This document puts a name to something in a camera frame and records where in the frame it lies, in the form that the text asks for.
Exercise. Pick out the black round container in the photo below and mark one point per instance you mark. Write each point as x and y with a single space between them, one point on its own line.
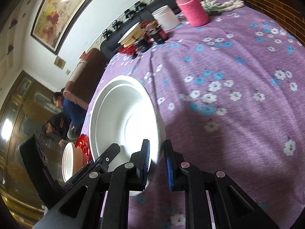
142 45

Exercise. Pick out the brown chair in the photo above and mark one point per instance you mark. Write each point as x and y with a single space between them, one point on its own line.
88 76

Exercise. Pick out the purple floral tablecloth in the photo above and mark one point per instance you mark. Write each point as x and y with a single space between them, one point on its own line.
226 100

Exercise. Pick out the beige stacked bowl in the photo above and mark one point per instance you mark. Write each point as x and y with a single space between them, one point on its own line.
137 37

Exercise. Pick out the small framed picture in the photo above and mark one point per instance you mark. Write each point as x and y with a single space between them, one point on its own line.
60 62

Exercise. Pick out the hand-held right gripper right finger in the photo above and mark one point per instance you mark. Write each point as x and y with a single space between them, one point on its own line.
168 169

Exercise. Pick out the pink sleeved thermos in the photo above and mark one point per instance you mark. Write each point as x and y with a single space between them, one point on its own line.
193 9

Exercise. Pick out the white shallow bowl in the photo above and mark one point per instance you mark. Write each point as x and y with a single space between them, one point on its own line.
128 33

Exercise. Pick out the red glass bowl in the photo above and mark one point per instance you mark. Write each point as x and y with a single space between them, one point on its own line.
126 49

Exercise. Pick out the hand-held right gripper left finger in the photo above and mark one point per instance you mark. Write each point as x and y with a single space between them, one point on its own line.
146 164

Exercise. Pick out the white plastic jar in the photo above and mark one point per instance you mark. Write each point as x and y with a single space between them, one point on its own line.
166 18

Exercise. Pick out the white knitted cloth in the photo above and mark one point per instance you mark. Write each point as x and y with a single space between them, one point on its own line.
226 4

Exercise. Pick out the large framed painting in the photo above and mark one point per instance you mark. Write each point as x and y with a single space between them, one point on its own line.
64 12

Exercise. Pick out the black charging device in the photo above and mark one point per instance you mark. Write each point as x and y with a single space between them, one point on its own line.
107 33
129 13
116 25
138 6

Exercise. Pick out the large white foam bowl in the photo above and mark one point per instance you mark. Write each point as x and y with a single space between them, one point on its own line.
119 114

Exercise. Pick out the wooden glass-door cabinet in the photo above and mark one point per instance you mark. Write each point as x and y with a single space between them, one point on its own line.
21 114

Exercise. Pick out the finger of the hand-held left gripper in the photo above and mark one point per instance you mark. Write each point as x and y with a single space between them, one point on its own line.
81 176
109 156

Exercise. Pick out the red plate with white sticker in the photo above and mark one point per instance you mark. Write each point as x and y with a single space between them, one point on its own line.
83 148

